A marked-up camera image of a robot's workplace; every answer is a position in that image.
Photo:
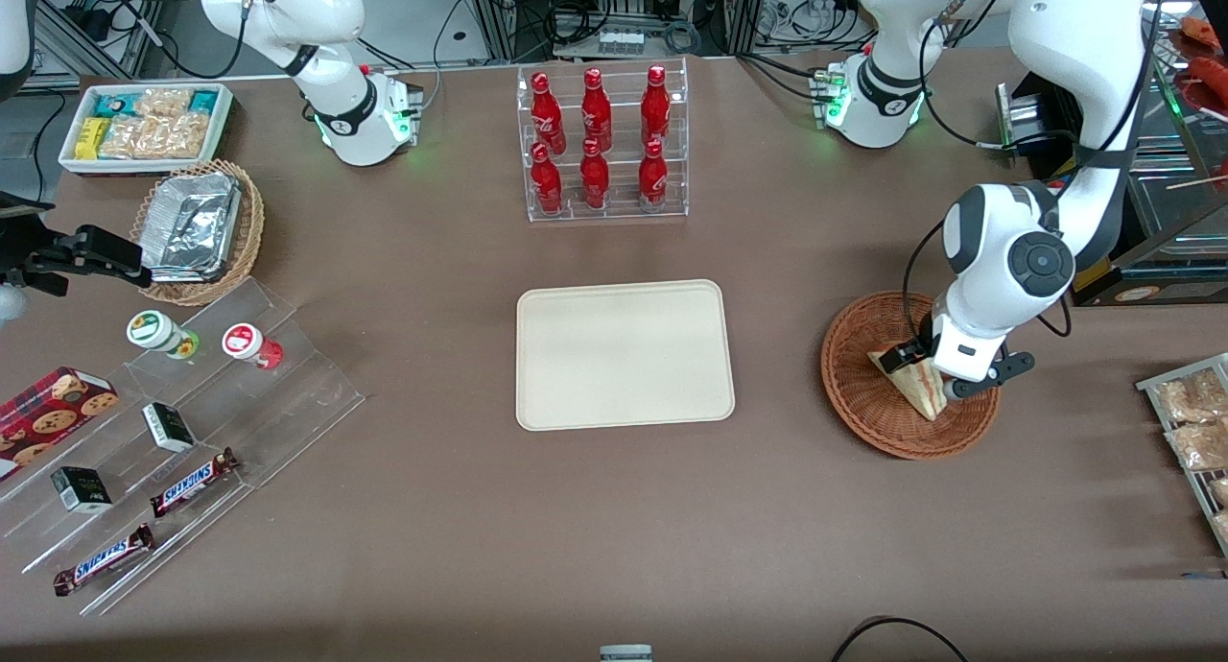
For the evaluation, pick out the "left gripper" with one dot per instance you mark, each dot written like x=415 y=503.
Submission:
x=912 y=351

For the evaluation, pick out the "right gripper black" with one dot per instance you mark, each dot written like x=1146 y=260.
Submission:
x=59 y=253

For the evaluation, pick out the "triangular sandwich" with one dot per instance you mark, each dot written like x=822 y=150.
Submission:
x=921 y=389

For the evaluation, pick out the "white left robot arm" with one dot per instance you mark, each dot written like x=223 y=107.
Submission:
x=1074 y=58

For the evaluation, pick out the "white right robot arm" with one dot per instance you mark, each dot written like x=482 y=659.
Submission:
x=326 y=58

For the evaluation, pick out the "brown wicker basket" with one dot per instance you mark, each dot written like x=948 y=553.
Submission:
x=863 y=393

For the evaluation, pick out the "light wicker basket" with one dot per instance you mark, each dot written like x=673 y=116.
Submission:
x=251 y=230

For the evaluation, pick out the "tray of packaged pastries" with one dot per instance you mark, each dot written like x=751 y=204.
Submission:
x=1151 y=386

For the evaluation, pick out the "beige plastic tray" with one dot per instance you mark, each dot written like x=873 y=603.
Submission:
x=624 y=355

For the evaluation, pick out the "green lid jar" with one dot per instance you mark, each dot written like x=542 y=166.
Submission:
x=152 y=329

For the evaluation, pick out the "white snack tub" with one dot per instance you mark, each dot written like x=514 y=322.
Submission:
x=67 y=158

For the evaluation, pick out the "stack of foil trays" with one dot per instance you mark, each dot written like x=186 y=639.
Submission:
x=192 y=225

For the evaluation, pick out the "yellow snack packet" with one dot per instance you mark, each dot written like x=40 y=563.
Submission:
x=91 y=139

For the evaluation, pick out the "red tartan cookie box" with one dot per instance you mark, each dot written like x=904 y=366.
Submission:
x=53 y=413

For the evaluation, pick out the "clear bag of crackers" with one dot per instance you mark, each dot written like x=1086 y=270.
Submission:
x=163 y=102
x=158 y=136

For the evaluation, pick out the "teal snack packet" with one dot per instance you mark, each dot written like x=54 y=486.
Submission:
x=115 y=104
x=203 y=101

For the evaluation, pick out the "small black carton box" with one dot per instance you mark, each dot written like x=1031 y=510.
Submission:
x=169 y=427
x=82 y=489

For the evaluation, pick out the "red lid jar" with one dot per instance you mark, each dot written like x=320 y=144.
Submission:
x=245 y=342

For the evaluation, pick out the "clear bag of pastries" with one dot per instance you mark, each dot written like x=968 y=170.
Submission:
x=1199 y=446
x=1220 y=491
x=1194 y=398

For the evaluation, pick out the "Snickers chocolate bar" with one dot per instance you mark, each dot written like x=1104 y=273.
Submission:
x=104 y=558
x=194 y=483

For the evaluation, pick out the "glass food display case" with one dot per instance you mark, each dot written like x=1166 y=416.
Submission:
x=1170 y=221

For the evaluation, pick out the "clear acrylic stepped shelf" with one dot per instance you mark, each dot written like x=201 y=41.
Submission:
x=38 y=537
x=297 y=403

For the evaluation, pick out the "red cola bottle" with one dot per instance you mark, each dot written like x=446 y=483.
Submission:
x=547 y=182
x=596 y=110
x=652 y=177
x=547 y=115
x=594 y=177
x=655 y=106

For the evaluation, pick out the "clear acrylic bottle rack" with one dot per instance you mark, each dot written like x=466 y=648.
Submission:
x=624 y=216

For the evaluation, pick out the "grey device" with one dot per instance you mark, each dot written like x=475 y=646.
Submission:
x=625 y=653

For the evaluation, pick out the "white power strip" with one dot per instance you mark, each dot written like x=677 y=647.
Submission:
x=621 y=40

